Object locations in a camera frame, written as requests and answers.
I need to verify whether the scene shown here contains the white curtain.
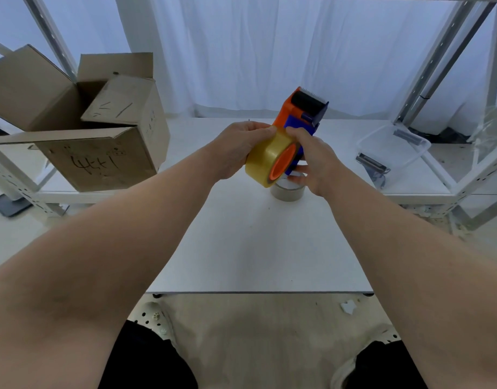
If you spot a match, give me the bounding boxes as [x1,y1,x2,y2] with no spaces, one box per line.
[0,0,497,136]

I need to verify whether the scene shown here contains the dark grey flat base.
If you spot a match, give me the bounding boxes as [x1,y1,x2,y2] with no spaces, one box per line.
[0,193,33,218]

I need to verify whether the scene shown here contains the person's left hand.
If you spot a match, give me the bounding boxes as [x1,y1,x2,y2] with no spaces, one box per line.
[210,120,278,182]

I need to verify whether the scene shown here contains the yellowish clear tape roll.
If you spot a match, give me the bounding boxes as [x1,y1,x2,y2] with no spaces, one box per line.
[245,127,302,189]

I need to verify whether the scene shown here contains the person's right hand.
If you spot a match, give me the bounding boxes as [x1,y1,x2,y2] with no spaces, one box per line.
[285,127,347,198]

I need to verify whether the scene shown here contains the orange and blue tape dispenser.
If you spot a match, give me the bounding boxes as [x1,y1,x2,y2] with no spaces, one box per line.
[272,86,329,177]

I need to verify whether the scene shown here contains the clear plastic bag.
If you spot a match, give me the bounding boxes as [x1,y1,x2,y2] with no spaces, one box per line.
[471,104,497,166]

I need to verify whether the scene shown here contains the grey flat bar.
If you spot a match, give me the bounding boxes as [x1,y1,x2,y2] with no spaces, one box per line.
[393,129,424,146]

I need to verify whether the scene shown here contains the person's left forearm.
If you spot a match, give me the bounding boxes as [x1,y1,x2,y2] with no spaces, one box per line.
[0,146,221,389]

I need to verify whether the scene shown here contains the open brown cardboard box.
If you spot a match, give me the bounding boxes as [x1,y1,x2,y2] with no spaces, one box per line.
[0,45,171,193]

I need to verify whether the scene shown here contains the black shorts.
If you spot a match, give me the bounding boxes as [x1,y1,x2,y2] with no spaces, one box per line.
[98,320,428,389]

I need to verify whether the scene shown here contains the person's right forearm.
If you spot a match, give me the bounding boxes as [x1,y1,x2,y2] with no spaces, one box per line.
[321,168,497,389]

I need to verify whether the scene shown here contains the clear plastic container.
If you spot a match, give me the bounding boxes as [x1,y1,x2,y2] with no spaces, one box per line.
[356,123,432,175]

